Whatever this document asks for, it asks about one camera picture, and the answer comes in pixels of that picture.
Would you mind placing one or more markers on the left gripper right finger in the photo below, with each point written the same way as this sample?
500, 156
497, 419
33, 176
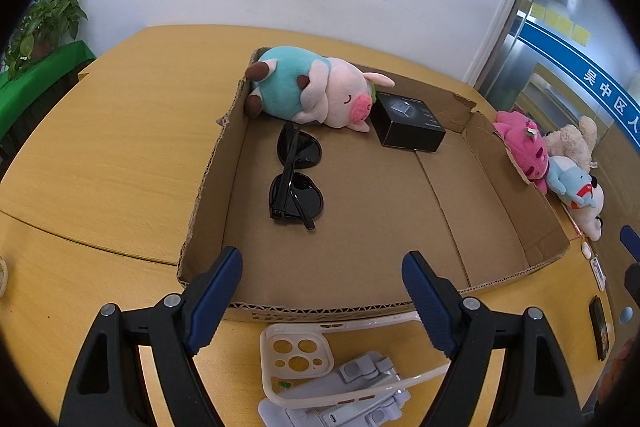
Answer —
535, 387

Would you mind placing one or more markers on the beige teddy plush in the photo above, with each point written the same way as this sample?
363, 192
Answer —
575, 141

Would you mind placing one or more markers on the pink plush toy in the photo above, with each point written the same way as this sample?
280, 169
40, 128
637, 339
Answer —
526, 145

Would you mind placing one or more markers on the green potted plant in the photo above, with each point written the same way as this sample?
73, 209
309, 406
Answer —
42, 28

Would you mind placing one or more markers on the dark phone at edge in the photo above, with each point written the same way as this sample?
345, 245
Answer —
600, 328

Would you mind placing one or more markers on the pig plush teal body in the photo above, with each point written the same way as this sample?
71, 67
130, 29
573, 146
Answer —
304, 87

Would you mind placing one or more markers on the light blue plush toy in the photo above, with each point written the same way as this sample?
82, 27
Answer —
570, 183

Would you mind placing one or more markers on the green cloth table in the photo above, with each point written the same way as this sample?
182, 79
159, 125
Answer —
19, 93

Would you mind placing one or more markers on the white folding phone stand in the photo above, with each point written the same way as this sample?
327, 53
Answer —
354, 394

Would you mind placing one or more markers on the small black box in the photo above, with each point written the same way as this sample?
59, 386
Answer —
406, 123

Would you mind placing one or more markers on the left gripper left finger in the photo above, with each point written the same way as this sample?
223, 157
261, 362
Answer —
107, 386

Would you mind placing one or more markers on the black sunglasses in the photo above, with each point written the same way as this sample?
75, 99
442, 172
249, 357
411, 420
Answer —
293, 195

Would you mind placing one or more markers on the white phone case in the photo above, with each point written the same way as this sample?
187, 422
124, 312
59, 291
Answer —
293, 353

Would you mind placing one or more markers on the cardboard box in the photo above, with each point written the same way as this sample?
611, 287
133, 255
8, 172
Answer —
466, 207

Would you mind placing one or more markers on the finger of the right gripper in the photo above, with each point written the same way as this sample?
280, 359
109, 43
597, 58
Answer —
631, 241

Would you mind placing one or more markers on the white plush toy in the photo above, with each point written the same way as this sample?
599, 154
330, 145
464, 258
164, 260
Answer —
588, 219

